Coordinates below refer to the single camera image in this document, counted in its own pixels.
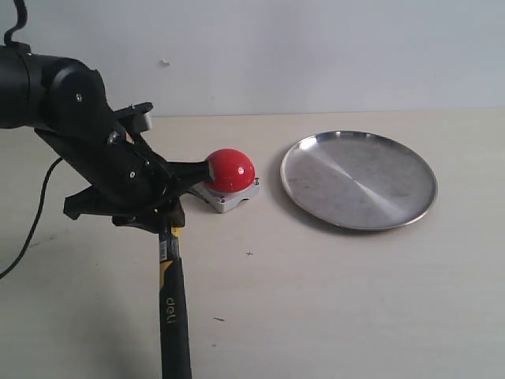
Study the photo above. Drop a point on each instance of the red dome push button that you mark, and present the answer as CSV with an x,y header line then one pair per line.
x,y
235,180

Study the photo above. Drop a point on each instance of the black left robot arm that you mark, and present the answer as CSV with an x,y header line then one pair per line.
x,y
65,102

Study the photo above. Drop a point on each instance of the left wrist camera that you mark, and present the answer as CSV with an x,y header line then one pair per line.
x,y
135,118

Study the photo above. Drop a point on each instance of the black yellow claw hammer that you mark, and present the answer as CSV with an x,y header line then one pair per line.
x,y
173,317

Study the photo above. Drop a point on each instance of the round stainless steel plate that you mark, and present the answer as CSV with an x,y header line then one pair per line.
x,y
358,181

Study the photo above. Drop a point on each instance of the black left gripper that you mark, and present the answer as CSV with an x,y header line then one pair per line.
x,y
128,181

